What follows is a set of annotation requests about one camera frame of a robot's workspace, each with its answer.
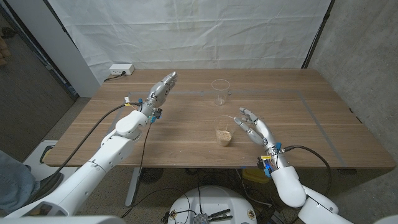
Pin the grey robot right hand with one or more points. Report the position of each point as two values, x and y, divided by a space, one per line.
262 132

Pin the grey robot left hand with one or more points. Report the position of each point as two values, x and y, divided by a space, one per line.
158 93

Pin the clear plastic cup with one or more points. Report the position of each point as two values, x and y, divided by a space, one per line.
224 124
220 96

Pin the brown sugar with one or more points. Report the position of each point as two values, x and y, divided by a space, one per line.
224 137

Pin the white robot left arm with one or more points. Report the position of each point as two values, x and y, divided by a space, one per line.
93 174

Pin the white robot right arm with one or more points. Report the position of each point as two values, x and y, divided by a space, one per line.
289 186

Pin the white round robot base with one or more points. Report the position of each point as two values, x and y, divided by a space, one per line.
217 199

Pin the white power strip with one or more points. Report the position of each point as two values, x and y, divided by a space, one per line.
121 69

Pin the yellow plastic object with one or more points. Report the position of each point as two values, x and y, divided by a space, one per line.
250 177

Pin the white fabric backdrop sheet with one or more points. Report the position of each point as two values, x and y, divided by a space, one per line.
186 37

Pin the black round grille object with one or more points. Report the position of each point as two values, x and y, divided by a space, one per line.
152 175

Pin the black pliers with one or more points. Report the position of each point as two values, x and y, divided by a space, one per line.
219 213

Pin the white table leg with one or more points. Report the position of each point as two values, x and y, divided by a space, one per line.
133 186

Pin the grey finned electronics box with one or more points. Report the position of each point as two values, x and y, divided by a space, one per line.
200 219

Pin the white pillar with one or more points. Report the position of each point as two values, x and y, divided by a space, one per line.
56 53

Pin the black backdrop stand pole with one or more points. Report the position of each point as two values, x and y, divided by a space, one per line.
59 22
317 35

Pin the black shoe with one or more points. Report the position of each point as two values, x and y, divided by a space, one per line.
46 185

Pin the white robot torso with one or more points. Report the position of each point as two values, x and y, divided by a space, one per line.
62 220

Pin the brown coat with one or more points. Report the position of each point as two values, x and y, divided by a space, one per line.
3 51

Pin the person leg in jeans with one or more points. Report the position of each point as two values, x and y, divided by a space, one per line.
15 183

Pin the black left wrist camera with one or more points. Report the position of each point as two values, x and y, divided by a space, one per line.
156 115

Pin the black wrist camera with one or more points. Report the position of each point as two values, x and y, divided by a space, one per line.
265 168
156 115

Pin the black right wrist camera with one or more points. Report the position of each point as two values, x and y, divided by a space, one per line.
265 168

